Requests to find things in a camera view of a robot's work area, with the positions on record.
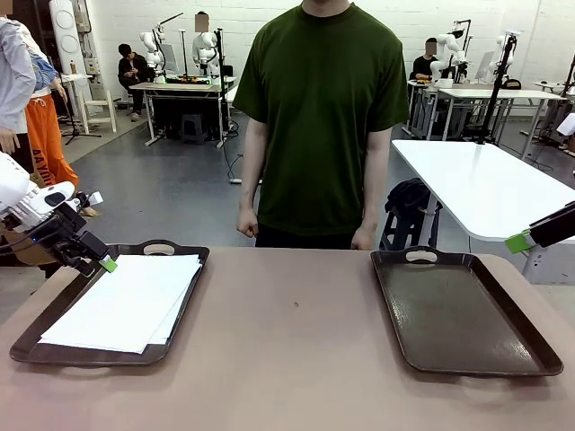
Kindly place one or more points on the dark green T-shirt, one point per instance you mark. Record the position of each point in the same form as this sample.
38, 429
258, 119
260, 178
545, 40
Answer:
321, 112

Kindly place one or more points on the person right forearm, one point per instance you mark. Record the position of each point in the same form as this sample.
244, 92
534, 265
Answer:
251, 188

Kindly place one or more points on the figure in orange trousers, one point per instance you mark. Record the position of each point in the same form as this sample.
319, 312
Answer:
49, 143

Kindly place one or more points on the white tower air conditioner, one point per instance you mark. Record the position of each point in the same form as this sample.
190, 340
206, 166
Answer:
67, 40

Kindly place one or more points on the figure in grey striped shirt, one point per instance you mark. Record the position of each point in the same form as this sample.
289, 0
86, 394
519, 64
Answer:
13, 81

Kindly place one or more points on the black camera stand pole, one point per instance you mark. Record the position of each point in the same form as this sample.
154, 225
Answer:
498, 85
468, 45

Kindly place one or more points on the black trousers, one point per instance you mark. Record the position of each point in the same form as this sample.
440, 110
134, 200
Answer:
305, 238

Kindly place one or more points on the white table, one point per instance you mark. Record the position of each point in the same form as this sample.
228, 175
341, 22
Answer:
485, 188

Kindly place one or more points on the black plastic stool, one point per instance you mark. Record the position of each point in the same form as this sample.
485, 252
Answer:
395, 229

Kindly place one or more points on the grey plastic stool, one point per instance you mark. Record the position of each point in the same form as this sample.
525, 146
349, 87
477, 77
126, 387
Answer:
193, 128

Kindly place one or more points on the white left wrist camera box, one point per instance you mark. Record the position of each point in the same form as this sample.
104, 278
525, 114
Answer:
92, 198

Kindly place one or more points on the standing person in white shirt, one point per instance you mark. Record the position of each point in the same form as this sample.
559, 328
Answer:
203, 22

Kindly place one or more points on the seated person in dark top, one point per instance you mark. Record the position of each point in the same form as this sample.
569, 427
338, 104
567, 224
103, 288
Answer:
424, 67

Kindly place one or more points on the person neck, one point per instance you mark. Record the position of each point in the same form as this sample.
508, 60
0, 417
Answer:
325, 5

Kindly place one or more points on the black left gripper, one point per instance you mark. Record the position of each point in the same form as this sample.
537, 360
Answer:
58, 238

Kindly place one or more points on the black cloth bundle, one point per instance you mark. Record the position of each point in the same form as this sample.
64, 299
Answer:
406, 193

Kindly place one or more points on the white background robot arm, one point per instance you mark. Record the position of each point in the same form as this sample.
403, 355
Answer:
500, 43
150, 56
440, 67
207, 51

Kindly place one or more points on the person left forearm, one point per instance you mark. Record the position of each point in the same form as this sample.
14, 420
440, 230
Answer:
375, 197

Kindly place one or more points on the seated person in black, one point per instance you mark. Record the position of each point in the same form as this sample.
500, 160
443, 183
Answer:
135, 67

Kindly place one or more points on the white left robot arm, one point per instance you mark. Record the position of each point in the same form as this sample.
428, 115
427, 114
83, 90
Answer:
13, 188

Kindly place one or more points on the person left hand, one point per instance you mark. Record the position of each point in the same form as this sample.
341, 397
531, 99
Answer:
363, 235

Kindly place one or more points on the black pole stand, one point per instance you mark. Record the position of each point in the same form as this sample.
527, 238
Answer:
220, 90

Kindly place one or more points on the white background desk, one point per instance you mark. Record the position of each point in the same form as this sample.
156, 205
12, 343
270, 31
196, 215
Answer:
494, 93

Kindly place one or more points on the white computer monitor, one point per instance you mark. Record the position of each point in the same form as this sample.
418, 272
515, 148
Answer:
485, 67

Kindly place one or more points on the person right hand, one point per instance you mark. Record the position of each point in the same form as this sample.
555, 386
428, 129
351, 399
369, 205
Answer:
248, 223

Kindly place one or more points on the dark brown plastic tray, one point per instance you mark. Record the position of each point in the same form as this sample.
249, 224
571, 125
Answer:
449, 314
90, 357

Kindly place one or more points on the brown top background table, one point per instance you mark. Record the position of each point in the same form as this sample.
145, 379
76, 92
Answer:
179, 86

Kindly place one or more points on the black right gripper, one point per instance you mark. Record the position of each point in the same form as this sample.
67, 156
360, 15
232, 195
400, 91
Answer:
557, 226

